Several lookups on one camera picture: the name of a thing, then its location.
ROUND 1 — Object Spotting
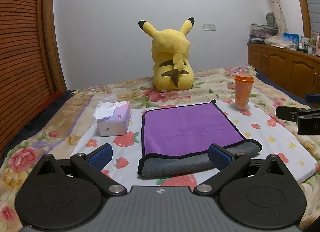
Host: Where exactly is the purple and grey towel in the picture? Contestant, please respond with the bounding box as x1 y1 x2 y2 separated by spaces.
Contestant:
137 100 263 178

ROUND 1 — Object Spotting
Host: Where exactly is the wooden louvered wardrobe door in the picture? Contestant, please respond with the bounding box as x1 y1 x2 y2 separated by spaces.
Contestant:
1 0 67 151

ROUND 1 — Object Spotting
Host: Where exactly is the yellow Pikachu plush toy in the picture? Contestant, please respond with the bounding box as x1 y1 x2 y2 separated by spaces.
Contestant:
138 17 195 92

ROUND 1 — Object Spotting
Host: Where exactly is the floral bed blanket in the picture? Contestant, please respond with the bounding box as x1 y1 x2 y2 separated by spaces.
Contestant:
1 67 319 231

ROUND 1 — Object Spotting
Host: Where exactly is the white fruit print cloth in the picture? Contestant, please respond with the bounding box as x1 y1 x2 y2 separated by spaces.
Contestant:
72 101 319 190

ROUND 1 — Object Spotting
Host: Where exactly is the white wall switch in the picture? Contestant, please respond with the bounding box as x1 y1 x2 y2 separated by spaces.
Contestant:
203 23 216 31

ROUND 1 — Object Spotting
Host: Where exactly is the pink tissue box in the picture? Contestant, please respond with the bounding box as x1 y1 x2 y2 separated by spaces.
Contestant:
93 100 131 137

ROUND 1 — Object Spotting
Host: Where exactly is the orange plastic cup with lid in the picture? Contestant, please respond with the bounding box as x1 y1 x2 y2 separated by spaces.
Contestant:
234 73 254 110

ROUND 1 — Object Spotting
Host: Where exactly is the stack of folded fabrics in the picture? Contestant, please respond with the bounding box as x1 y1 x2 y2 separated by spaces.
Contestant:
248 23 278 45

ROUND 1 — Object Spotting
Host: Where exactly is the blue picture card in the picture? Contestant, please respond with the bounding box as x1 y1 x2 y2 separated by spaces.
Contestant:
283 32 299 45

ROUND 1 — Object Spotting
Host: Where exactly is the wooden sideboard cabinet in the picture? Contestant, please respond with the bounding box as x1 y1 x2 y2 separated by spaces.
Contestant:
248 43 319 99

